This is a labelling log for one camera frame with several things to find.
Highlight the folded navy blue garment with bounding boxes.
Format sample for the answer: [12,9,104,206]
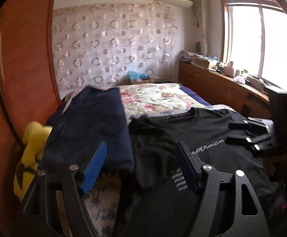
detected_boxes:
[40,87,135,173]

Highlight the wooden sideboard cabinet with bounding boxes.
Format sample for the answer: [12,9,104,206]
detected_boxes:
[178,63,270,119]

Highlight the window with wooden frame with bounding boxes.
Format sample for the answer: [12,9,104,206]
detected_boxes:
[221,0,287,91]

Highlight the yellow plush pillow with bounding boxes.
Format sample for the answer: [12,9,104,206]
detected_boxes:
[13,121,52,202]

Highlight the black t-shirt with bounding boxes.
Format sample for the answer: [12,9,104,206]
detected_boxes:
[125,108,278,236]

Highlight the blue floral bed sheet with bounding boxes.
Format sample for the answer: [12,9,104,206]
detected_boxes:
[85,175,121,236]

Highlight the wooden wardrobe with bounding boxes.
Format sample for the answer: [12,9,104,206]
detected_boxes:
[0,0,60,236]

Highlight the dark blue blanket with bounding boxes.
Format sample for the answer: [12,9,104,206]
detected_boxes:
[180,84,211,106]

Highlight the pink floral quilt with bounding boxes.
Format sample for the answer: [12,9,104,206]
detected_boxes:
[64,82,208,125]

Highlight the cardboard box on sideboard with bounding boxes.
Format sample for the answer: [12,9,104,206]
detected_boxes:
[193,57,217,69]

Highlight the tissue box with blue bag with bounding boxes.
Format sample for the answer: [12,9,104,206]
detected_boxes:
[128,71,150,84]

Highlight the circle patterned curtain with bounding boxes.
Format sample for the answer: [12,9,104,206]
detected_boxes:
[52,3,177,92]

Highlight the pink bottle on sideboard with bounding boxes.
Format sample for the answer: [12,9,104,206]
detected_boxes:
[224,61,235,78]

